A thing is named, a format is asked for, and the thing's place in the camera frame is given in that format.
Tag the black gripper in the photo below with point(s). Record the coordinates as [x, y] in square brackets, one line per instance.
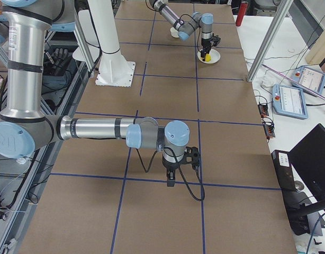
[171, 166]
[206, 43]

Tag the yellow lemon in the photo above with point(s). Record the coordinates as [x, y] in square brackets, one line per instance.
[207, 58]

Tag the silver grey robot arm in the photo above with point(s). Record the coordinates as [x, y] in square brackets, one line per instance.
[24, 128]
[186, 25]

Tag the white round plate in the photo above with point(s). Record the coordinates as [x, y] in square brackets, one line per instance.
[215, 57]

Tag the white bowl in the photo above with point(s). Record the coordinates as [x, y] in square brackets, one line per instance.
[174, 32]

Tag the red bottle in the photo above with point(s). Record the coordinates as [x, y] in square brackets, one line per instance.
[241, 13]

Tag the orange black usb hub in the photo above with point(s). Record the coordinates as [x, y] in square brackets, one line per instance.
[263, 110]

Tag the near teach pendant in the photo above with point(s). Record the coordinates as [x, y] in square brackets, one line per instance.
[289, 101]

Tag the teach pendant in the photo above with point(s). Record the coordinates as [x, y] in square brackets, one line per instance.
[310, 78]
[289, 101]

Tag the black box device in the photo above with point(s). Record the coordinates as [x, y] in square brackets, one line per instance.
[283, 169]

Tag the far teach pendant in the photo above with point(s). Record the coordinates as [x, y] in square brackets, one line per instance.
[310, 78]

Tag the black laptop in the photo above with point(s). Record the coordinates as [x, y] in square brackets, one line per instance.
[308, 159]

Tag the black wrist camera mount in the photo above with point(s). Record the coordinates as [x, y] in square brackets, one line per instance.
[193, 157]
[215, 40]

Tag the aluminium frame post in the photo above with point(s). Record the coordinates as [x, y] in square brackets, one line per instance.
[282, 10]

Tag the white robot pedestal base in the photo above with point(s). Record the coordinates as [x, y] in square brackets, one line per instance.
[98, 26]

